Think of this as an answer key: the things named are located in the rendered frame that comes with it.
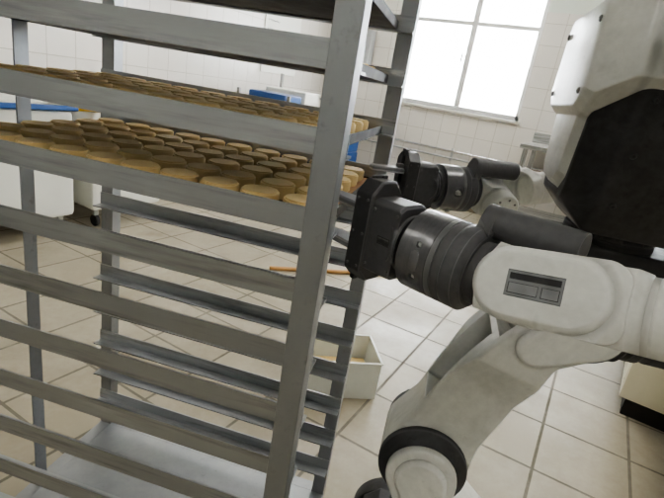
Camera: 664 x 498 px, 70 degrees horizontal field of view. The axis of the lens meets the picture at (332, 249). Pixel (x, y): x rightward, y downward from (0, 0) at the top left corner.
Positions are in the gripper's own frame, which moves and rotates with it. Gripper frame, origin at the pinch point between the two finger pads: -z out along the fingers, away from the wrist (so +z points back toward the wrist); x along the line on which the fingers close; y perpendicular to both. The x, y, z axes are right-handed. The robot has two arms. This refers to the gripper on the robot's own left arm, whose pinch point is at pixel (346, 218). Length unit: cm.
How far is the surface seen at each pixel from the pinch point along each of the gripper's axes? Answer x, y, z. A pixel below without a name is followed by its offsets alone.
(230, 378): -55, -18, -42
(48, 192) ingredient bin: -68, -44, -257
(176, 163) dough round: 1.0, 8.5, -26.1
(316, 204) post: 3.0, 7.9, 2.2
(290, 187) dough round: 1.0, -0.4, -11.4
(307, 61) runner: 17.0, 7.3, -2.8
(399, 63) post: 20.6, -31.3, -20.1
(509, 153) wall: -24, -464, -181
